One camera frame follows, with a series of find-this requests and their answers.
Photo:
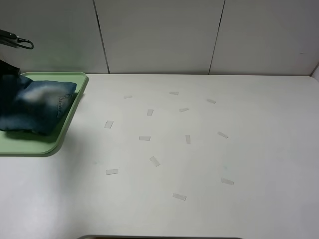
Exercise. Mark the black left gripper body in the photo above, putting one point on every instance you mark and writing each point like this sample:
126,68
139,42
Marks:
7,69

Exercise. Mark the blue children's denim shorts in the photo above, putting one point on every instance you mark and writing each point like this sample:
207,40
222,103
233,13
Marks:
36,106

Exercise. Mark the light green plastic tray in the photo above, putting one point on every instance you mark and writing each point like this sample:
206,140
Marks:
27,144

